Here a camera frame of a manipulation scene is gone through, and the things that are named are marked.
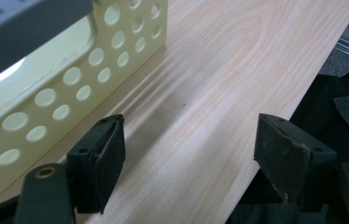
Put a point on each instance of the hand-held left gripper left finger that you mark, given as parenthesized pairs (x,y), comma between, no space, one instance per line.
(96,161)

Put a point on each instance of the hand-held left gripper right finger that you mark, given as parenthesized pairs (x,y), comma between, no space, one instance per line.
(290,161)

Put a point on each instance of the cream perforated plastic basket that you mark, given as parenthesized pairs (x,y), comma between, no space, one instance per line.
(23,99)

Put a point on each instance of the dark cloth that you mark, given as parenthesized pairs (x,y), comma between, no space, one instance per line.
(318,105)

